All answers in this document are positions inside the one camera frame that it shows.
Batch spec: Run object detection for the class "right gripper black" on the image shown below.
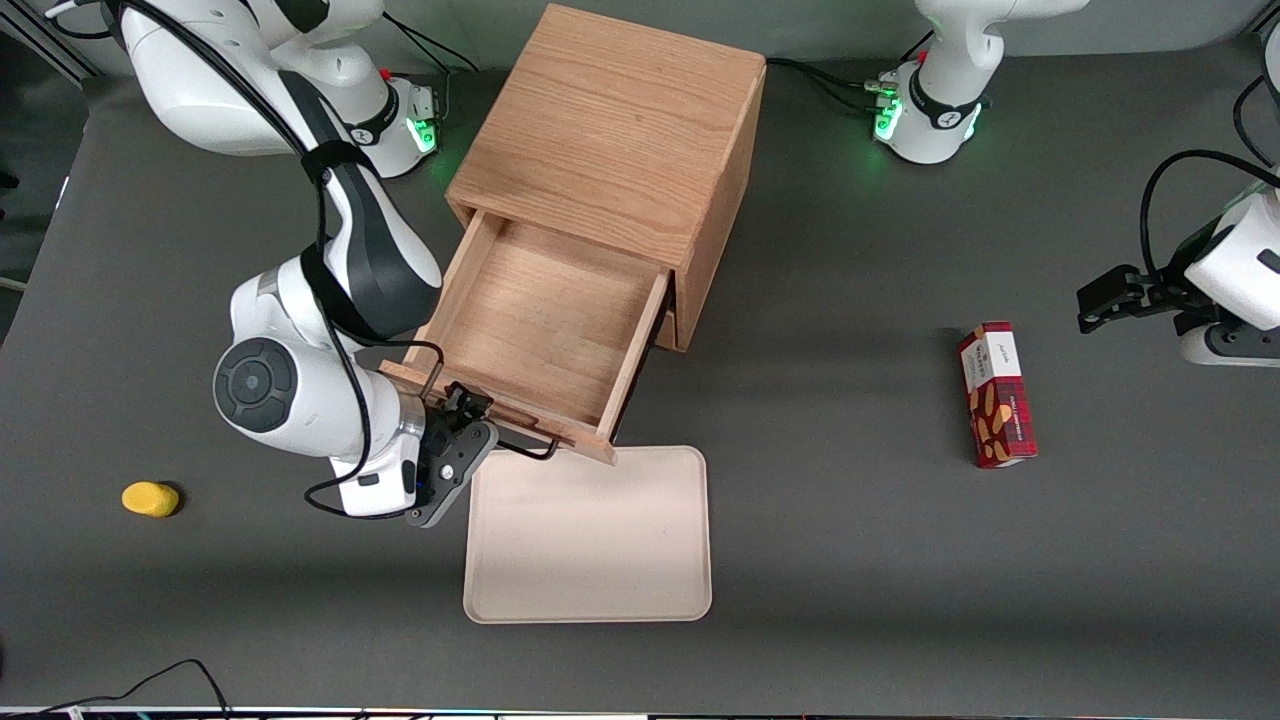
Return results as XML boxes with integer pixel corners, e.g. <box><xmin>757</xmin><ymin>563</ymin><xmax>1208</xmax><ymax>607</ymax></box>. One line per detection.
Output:
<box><xmin>405</xmin><ymin>383</ymin><xmax>499</xmax><ymax>528</ymax></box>

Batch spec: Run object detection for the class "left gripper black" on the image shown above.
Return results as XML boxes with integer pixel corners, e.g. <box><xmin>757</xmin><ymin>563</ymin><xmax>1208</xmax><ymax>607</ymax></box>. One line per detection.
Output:
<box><xmin>1077</xmin><ymin>264</ymin><xmax>1227</xmax><ymax>338</ymax></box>

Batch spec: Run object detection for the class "wooden drawer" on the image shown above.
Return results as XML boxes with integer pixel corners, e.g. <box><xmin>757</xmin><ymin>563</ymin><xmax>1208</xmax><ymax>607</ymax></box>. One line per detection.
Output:
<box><xmin>380</xmin><ymin>212</ymin><xmax>673</xmax><ymax>467</ymax></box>

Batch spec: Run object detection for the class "red plaid shortbread box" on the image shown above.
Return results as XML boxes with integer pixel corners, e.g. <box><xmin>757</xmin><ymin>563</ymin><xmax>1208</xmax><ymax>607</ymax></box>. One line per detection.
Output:
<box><xmin>956</xmin><ymin>320</ymin><xmax>1039</xmax><ymax>470</ymax></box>

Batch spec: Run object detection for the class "beige rectangular tray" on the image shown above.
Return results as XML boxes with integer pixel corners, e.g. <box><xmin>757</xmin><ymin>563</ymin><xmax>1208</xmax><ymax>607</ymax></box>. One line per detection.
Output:
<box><xmin>462</xmin><ymin>445</ymin><xmax>714</xmax><ymax>625</ymax></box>

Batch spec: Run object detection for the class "wooden cabinet body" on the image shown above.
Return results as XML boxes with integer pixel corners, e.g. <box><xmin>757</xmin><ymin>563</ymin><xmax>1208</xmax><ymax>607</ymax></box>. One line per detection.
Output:
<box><xmin>445</xmin><ymin>3</ymin><xmax>768</xmax><ymax>353</ymax></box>

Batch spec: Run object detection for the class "small yellow rounded object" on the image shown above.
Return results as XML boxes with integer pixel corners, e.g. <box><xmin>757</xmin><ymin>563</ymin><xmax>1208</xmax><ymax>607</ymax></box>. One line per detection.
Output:
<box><xmin>121</xmin><ymin>482</ymin><xmax>182</xmax><ymax>519</ymax></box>

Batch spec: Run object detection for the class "black strapped arm cable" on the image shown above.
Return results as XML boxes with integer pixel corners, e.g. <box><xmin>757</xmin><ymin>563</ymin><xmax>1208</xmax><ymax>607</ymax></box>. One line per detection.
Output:
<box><xmin>105</xmin><ymin>0</ymin><xmax>447</xmax><ymax>521</ymax></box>

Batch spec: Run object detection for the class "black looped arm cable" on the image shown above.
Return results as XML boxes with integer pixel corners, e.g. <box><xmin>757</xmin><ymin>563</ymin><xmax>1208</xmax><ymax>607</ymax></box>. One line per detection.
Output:
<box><xmin>1140</xmin><ymin>149</ymin><xmax>1280</xmax><ymax>283</ymax></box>

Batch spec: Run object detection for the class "black curved cable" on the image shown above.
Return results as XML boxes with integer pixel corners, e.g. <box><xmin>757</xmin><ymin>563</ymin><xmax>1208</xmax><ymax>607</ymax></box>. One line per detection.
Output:
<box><xmin>1233</xmin><ymin>75</ymin><xmax>1280</xmax><ymax>169</ymax></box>

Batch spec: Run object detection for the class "black base cable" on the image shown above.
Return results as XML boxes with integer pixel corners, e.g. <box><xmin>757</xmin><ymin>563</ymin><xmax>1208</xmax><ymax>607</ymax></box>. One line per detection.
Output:
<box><xmin>812</xmin><ymin>72</ymin><xmax>893</xmax><ymax>113</ymax></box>
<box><xmin>383</xmin><ymin>20</ymin><xmax>481</xmax><ymax>123</ymax></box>
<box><xmin>767</xmin><ymin>57</ymin><xmax>886</xmax><ymax>87</ymax></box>

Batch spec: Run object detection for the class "thin black loose cable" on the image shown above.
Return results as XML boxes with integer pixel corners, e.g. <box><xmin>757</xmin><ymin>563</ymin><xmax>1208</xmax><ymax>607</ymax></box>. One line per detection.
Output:
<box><xmin>0</xmin><ymin>658</ymin><xmax>233</xmax><ymax>720</ymax></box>

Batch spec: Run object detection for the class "aluminium frame rail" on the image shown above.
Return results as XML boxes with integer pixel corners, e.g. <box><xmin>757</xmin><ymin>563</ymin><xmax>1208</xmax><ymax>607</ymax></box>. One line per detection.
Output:
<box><xmin>0</xmin><ymin>0</ymin><xmax>103</xmax><ymax>91</ymax></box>

